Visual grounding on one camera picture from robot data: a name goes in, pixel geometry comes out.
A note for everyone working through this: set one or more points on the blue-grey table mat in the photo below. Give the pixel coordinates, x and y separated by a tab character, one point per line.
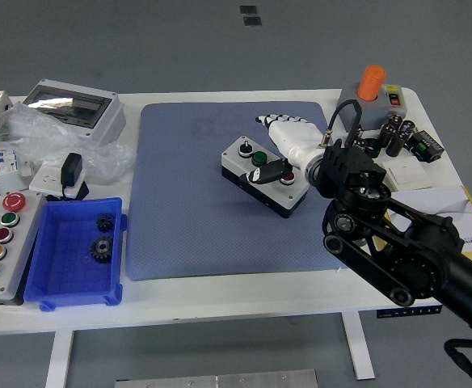
179	202

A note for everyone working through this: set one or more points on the grey switch box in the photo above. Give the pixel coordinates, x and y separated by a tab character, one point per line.
371	111

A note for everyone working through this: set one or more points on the black power adapter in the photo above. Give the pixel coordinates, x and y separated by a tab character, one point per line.
71	167

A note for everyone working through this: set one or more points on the white blue circuit breaker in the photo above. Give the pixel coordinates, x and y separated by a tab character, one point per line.
1	161

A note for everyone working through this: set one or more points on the clear plastic bag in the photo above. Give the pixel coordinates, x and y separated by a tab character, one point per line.
38	137

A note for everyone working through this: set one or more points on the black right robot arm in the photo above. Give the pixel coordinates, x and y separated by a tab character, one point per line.
422	258

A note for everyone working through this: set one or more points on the white wall switch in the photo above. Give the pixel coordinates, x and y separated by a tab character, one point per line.
410	174

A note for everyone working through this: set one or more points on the blue plastic bin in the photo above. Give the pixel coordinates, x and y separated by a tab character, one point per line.
58	262

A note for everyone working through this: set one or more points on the black desk control panel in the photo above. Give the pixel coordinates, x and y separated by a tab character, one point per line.
389	312

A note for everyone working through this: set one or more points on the white wall socket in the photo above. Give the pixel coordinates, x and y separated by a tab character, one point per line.
44	180

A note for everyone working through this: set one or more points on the grey enclosure with clear lid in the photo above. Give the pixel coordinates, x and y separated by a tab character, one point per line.
106	121

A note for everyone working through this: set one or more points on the grey metal plate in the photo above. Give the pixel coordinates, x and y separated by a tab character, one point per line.
216	380

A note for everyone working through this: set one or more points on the black cylindrical capacitor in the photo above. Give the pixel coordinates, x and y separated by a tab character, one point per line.
395	143
388	135
394	120
360	133
407	128

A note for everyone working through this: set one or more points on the large black bevel gear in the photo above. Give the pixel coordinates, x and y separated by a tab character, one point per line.
101	250

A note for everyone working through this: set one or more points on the grey four-button control box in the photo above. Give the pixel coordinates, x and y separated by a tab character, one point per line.
276	198

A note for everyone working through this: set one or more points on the grey five-button control box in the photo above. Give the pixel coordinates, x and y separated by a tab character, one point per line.
13	258

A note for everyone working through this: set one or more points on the orange cylinder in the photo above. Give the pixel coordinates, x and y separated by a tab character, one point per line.
371	83

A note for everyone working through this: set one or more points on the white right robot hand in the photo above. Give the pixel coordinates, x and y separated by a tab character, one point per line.
296	135

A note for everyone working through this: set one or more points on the small black bevel gear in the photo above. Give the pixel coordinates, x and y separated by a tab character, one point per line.
104	223

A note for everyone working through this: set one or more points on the black floor plate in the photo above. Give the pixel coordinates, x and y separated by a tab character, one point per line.
252	21
248	9

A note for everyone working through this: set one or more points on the white table leg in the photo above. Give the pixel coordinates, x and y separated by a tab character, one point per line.
59	359
359	347

